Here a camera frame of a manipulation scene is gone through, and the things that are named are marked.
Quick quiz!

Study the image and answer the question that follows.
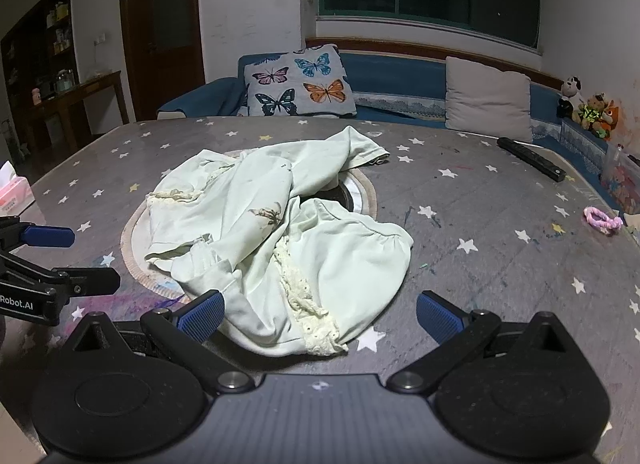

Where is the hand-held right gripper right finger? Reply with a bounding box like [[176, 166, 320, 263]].
[[387, 290, 581, 395]]

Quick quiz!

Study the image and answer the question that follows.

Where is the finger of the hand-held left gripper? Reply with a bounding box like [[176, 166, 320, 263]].
[[0, 216, 76, 257], [0, 251, 122, 297]]

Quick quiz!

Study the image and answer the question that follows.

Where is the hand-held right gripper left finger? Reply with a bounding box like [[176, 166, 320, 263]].
[[65, 289, 256, 397]]

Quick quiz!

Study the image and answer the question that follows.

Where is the pale green garment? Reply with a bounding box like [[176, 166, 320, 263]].
[[144, 125, 415, 359]]

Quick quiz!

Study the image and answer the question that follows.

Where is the pink tissue box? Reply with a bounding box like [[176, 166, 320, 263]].
[[0, 160, 36, 217]]

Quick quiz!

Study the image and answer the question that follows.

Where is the grey star-print table cover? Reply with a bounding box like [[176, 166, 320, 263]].
[[0, 115, 640, 464]]

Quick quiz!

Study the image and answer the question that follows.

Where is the round table heater well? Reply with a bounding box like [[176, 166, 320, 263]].
[[121, 149, 378, 305]]

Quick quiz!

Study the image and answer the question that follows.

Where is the dark wooden desk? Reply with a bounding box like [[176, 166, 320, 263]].
[[25, 70, 130, 155]]

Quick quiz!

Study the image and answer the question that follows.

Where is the dark wooden shelf cabinet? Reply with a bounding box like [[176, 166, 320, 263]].
[[0, 0, 81, 165]]

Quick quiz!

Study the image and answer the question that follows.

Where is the black remote control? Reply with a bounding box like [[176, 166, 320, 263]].
[[496, 136, 567, 182]]

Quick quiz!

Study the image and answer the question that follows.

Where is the pink hair scrunchie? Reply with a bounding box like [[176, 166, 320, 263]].
[[583, 205, 624, 236]]

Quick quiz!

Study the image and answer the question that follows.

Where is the white lace sofa cover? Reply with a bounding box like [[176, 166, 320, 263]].
[[356, 94, 447, 121]]

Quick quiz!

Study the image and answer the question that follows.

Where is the plain grey pillow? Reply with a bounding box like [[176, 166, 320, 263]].
[[444, 56, 534, 143]]

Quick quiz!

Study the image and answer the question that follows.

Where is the clear plastic box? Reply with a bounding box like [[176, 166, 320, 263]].
[[597, 143, 640, 217]]

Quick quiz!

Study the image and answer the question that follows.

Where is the blue sofa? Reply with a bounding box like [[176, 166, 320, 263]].
[[156, 38, 621, 205]]

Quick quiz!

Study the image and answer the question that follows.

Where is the dark wooden door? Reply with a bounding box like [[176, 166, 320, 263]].
[[119, 0, 207, 122]]

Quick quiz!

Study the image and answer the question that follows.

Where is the brown bear plush toy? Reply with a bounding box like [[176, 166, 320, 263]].
[[572, 92, 613, 132]]

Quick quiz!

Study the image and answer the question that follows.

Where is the butterfly print pillow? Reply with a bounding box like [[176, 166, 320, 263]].
[[243, 44, 357, 118]]

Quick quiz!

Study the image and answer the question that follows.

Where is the orange plush toy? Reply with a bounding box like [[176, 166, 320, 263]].
[[597, 101, 621, 141]]

